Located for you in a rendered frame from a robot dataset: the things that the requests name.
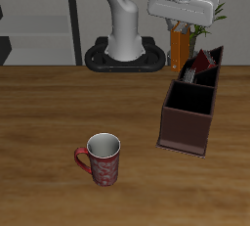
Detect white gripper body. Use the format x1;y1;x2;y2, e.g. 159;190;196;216
146;0;220;28

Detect red patterned mug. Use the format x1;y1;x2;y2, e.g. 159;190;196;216
73;132;122;187

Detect green pot plant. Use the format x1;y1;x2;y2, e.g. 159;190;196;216
167;0;231;67

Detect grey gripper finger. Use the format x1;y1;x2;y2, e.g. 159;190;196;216
181;22;191;35
165;18;176;32

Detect red book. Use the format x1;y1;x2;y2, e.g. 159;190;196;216
189;49;217;74

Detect striped book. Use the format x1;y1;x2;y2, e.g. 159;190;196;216
182;68;197;84

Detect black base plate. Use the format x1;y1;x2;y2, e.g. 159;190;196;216
84;35;167;73

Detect grey shelf unit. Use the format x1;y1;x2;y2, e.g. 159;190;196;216
0;0;83;67

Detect dark brown desk caddy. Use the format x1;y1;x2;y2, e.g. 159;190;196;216
155;45;225;158

